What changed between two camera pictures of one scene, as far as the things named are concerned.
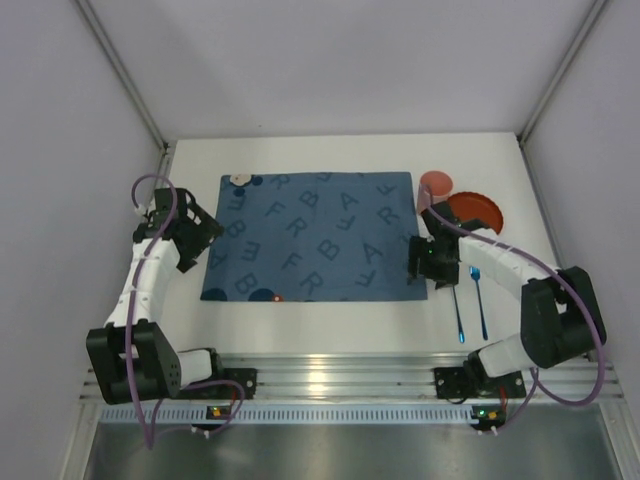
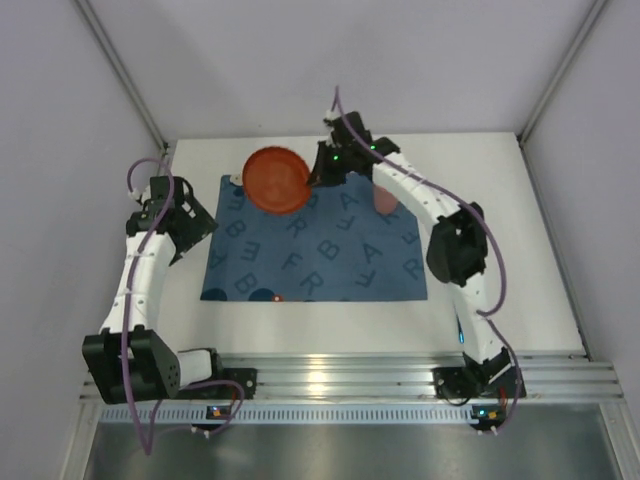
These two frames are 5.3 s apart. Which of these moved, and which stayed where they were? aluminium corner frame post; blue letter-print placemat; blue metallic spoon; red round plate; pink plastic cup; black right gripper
Moved: red round plate; black right gripper; pink plastic cup
Stayed: aluminium corner frame post; blue metallic spoon; blue letter-print placemat
